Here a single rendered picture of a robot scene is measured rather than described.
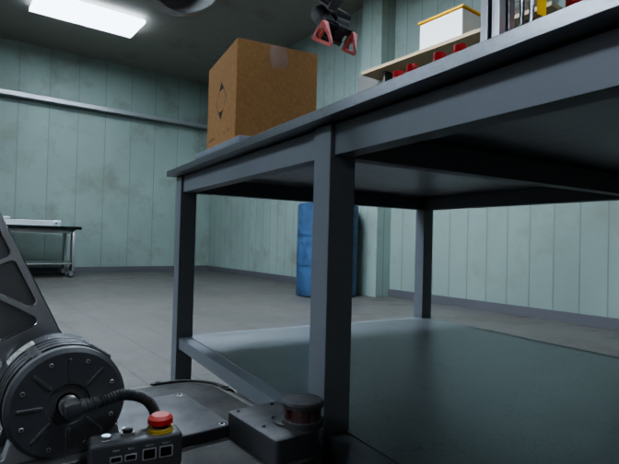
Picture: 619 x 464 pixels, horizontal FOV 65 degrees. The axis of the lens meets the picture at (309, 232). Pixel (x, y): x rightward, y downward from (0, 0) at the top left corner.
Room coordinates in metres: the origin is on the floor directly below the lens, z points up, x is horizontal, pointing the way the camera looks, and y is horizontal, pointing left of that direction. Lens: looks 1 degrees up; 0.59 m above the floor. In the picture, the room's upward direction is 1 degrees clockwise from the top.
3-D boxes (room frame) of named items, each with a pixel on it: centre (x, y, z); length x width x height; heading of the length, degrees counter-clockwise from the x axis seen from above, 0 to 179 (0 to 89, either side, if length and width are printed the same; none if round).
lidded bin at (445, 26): (4.19, -1.19, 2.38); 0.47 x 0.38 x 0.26; 37
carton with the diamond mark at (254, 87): (1.48, 0.16, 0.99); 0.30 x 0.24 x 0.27; 26
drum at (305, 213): (5.27, -0.20, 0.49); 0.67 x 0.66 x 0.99; 127
